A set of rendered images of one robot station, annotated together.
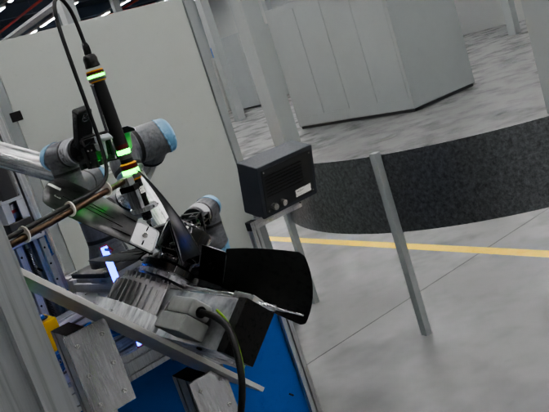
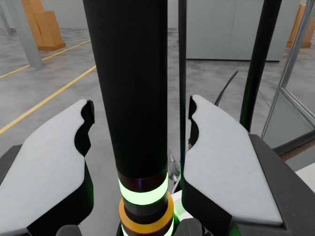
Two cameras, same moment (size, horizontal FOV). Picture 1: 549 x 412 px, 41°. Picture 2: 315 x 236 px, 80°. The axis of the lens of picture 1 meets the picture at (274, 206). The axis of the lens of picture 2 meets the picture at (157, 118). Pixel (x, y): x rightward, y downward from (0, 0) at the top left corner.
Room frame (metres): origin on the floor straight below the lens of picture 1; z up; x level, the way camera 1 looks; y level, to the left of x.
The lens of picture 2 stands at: (1.89, 0.39, 1.56)
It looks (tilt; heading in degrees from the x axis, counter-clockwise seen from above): 33 degrees down; 224
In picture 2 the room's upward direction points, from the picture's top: 2 degrees counter-clockwise
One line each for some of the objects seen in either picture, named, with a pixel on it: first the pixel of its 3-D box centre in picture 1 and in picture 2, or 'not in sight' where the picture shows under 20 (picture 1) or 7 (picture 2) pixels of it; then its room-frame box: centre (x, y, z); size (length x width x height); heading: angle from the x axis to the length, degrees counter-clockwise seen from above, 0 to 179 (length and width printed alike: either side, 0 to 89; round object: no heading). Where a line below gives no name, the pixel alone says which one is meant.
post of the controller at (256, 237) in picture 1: (259, 248); not in sight; (2.43, 0.09, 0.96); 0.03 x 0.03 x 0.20; 35
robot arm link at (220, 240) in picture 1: (211, 242); not in sight; (2.22, 0.22, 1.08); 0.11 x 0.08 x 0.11; 125
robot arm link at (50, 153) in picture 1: (60, 156); not in sight; (2.03, 0.52, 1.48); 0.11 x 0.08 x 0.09; 46
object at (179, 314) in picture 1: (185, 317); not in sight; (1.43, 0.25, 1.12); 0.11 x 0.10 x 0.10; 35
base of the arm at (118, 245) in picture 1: (106, 248); not in sight; (2.60, 0.63, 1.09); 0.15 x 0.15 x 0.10
